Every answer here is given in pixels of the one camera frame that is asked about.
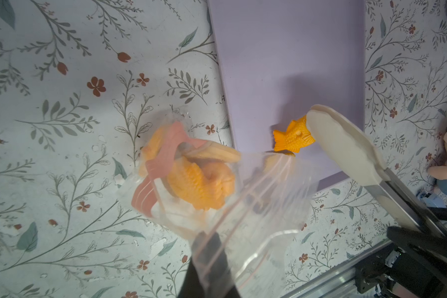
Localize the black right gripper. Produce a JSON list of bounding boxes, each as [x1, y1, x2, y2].
[[387, 206, 447, 286]]

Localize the lavender plastic tray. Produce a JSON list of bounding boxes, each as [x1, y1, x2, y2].
[[206, 0, 366, 191]]

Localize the white silicone tongs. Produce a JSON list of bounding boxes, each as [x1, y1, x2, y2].
[[306, 104, 447, 238]]

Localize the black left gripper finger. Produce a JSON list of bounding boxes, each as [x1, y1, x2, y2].
[[177, 233, 241, 298]]

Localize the orange fish cookie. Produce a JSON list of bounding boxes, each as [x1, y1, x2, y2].
[[166, 156, 235, 211], [273, 116, 315, 153]]

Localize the clear resealable bag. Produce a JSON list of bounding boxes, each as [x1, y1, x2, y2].
[[119, 114, 319, 298]]

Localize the round brown cookie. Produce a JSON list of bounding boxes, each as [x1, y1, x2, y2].
[[182, 141, 241, 163]]

